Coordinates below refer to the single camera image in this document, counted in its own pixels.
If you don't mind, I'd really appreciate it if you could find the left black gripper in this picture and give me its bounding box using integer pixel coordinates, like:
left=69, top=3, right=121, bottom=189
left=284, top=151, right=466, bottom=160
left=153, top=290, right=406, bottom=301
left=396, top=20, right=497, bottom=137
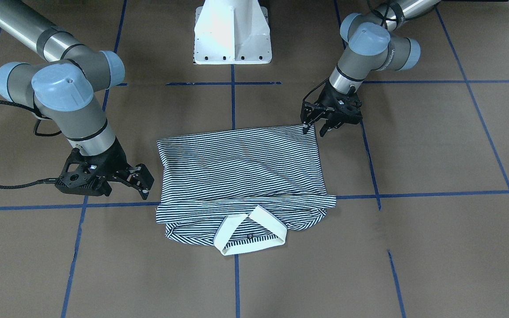
left=301, top=79, right=362, bottom=137

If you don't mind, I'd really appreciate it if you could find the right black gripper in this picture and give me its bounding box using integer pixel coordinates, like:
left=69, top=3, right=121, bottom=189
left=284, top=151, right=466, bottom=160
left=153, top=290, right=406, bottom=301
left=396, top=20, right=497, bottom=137
left=55, top=139, right=154, bottom=201

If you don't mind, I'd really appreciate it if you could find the navy white striped polo shirt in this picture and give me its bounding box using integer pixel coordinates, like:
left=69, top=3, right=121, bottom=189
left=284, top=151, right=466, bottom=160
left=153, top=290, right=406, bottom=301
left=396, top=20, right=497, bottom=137
left=156, top=125, right=337, bottom=256

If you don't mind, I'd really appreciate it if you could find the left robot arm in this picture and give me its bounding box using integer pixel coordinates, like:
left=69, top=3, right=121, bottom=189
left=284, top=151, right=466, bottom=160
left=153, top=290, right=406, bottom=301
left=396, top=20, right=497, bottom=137
left=300, top=0, right=439, bottom=136

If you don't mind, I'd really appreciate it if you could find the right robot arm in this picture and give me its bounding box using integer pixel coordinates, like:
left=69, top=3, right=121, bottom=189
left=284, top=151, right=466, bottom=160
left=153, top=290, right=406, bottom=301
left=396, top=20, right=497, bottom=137
left=0, top=0, right=154, bottom=200

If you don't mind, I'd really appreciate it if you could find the brown paper table cover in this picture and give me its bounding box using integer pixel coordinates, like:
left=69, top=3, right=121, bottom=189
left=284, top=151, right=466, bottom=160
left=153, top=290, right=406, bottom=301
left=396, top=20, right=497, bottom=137
left=0, top=0, right=509, bottom=318

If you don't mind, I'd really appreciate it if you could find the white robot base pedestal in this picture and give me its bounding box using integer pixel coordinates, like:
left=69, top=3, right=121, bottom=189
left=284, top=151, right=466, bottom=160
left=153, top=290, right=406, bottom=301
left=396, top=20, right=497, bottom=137
left=193, top=0, right=273, bottom=65

